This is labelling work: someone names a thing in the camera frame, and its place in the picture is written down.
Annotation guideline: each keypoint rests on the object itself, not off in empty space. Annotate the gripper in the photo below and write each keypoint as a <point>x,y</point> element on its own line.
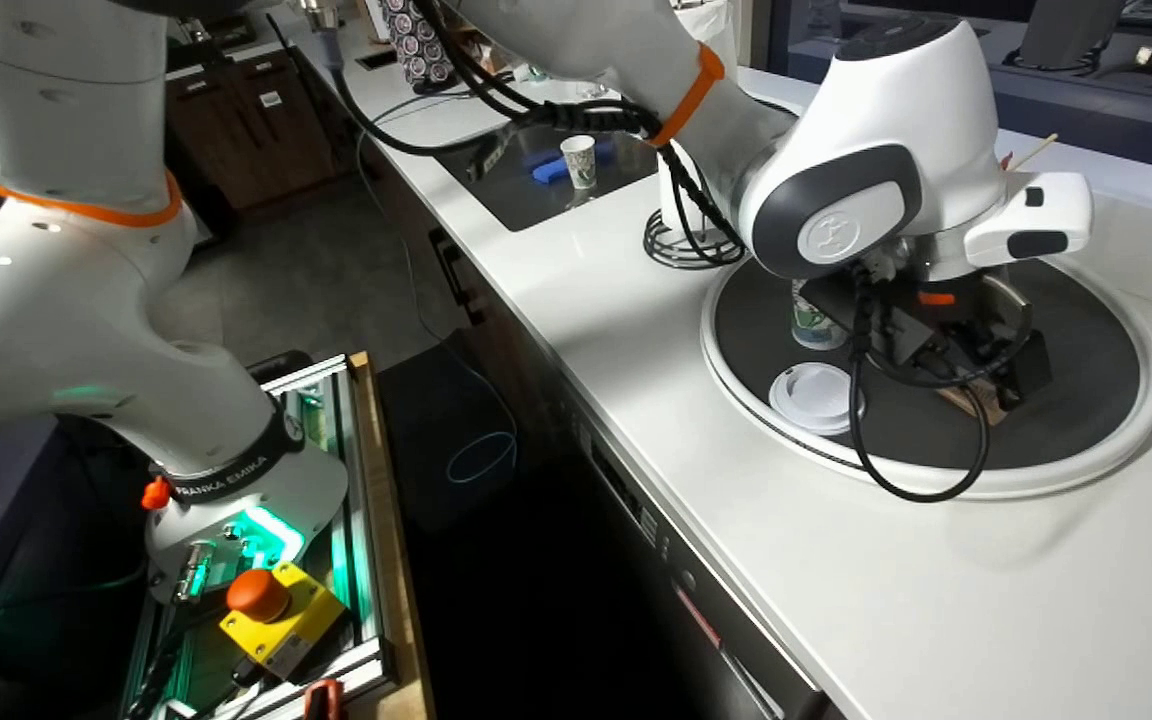
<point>976,312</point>

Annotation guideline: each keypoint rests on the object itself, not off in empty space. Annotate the brown sachet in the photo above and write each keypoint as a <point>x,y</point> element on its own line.
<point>968,405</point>

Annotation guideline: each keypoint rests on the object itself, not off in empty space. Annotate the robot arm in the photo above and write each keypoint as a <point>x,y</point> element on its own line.
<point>56,300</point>

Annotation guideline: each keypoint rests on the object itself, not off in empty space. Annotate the white plastic cup lid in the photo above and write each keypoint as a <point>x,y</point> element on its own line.
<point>814,397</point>

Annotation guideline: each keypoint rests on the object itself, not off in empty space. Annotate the paper coffee cup green print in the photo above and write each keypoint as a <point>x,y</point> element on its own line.
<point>812,325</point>

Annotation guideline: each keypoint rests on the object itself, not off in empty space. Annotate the small paper cup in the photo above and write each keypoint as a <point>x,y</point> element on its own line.
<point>580,160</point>

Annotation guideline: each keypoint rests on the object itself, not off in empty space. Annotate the round white and black tray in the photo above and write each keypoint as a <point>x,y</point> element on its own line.
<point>1066,400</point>

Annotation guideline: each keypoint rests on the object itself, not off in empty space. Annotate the wooden stir stick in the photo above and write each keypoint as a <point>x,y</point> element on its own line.
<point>1034,150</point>

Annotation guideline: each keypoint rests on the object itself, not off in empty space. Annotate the dishwasher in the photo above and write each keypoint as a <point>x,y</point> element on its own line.
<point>656,560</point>

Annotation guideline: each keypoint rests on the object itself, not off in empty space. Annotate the blue sponge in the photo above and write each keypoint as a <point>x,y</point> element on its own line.
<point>551,170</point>

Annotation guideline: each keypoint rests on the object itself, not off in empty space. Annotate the sink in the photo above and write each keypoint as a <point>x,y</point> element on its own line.
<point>526,200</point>

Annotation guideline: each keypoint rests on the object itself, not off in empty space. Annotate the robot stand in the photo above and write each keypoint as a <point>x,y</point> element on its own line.
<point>376,560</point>

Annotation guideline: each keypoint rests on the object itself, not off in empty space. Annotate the patterned tumbler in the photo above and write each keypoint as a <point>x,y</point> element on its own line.
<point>418,45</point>

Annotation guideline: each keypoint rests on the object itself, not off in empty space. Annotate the red clamp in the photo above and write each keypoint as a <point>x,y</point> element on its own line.
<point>324,700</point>

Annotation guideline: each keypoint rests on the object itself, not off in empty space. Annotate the yellow emergency stop button box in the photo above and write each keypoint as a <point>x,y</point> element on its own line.
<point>281,625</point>

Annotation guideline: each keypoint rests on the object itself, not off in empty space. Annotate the brown wooden cabinet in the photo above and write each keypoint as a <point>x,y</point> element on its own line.
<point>256,130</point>

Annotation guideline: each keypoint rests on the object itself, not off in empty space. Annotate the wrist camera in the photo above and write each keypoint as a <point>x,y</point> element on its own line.
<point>901,335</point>

